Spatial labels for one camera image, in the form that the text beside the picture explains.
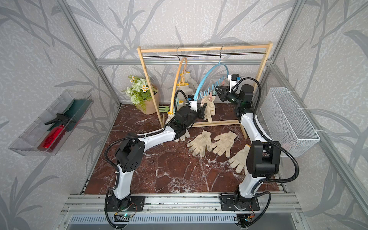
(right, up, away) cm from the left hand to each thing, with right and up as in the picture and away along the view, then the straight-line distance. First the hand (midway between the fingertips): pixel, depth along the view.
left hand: (207, 104), depth 82 cm
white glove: (+1, +1, 0) cm, 2 cm away
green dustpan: (-65, -7, -16) cm, 67 cm away
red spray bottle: (-67, -17, -23) cm, 73 cm away
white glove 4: (+14, -25, +14) cm, 32 cm away
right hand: (+4, +10, -2) cm, 11 cm away
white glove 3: (-4, -26, +14) cm, 30 cm away
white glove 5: (+21, -35, +6) cm, 42 cm away
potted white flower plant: (-43, +7, +9) cm, 44 cm away
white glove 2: (-9, +16, +16) cm, 24 cm away
